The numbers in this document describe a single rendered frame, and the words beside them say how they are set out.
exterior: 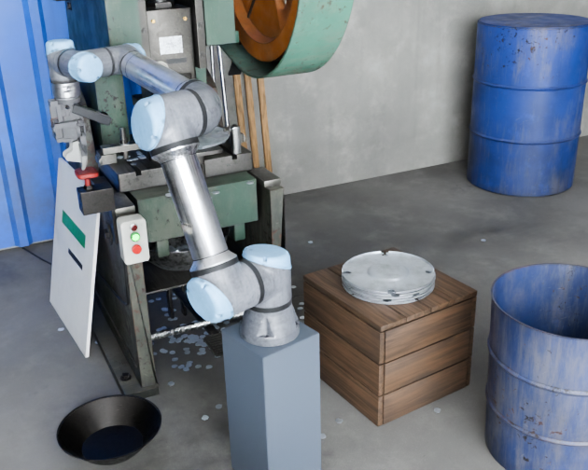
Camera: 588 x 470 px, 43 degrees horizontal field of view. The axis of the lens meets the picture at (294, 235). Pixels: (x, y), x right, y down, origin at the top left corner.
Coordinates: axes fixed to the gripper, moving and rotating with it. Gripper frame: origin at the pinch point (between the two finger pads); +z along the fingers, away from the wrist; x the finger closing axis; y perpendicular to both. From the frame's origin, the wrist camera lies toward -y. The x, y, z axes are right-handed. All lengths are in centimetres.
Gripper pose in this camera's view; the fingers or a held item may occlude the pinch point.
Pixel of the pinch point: (85, 165)
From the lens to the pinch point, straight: 222.5
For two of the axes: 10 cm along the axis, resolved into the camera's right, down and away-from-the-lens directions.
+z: 0.3, 9.2, 4.0
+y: -9.0, 2.0, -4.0
